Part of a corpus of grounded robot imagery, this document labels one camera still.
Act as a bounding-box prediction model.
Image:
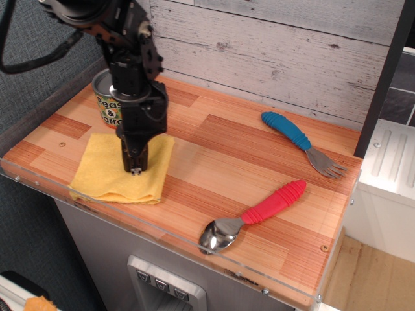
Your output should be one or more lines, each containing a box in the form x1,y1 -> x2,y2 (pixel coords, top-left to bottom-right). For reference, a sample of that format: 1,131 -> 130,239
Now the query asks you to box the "peas and carrots toy can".
91,69 -> 122,129

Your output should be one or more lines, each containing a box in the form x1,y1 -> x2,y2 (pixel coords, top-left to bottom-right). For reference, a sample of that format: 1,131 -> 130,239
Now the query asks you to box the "yellow dish towel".
69,133 -> 174,205

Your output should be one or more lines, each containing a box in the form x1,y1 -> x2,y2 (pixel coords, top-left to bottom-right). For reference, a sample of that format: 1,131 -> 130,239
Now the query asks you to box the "red handled toy spoon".
199,180 -> 307,255

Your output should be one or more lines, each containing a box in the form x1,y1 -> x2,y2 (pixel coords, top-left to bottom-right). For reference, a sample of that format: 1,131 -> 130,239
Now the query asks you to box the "blue handled toy fork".
261,111 -> 347,179

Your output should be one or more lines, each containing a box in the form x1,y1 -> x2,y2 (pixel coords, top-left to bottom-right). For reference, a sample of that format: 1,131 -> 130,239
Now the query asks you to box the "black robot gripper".
115,81 -> 169,176

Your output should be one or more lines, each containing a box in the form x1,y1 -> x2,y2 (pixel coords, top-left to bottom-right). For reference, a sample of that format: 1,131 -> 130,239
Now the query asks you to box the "grey toy fridge cabinet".
56,200 -> 292,310

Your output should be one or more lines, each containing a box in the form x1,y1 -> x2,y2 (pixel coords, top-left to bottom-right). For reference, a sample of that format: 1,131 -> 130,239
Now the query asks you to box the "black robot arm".
41,1 -> 169,175

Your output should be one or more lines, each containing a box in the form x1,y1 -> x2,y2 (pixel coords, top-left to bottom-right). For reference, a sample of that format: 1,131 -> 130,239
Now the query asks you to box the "orange object bottom left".
23,296 -> 58,311

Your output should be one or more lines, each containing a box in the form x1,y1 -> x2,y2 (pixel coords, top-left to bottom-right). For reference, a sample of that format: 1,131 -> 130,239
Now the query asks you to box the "white toy sink unit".
342,47 -> 415,264

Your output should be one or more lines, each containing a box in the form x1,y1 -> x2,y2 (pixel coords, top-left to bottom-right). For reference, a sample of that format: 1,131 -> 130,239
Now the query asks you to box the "dark right frame post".
354,0 -> 414,159

